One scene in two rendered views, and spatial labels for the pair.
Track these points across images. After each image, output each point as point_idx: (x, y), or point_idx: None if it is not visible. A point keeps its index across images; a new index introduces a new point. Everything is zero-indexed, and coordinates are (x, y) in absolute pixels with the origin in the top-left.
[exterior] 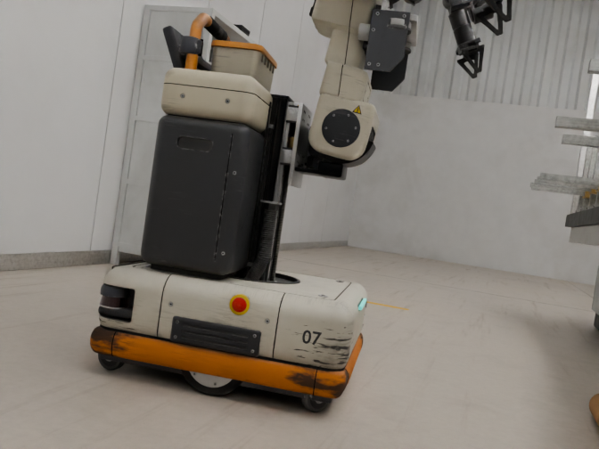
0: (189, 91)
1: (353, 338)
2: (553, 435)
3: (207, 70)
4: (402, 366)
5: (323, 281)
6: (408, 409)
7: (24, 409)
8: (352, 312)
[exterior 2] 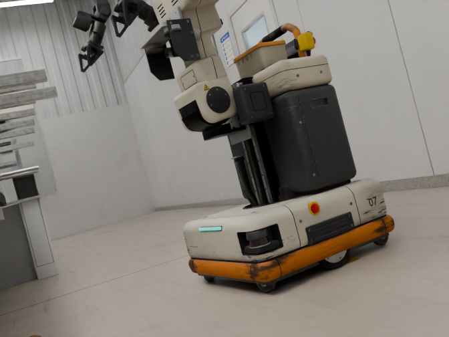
0: None
1: (194, 245)
2: None
3: (290, 56)
4: (251, 319)
5: (256, 210)
6: (179, 303)
7: None
8: (186, 227)
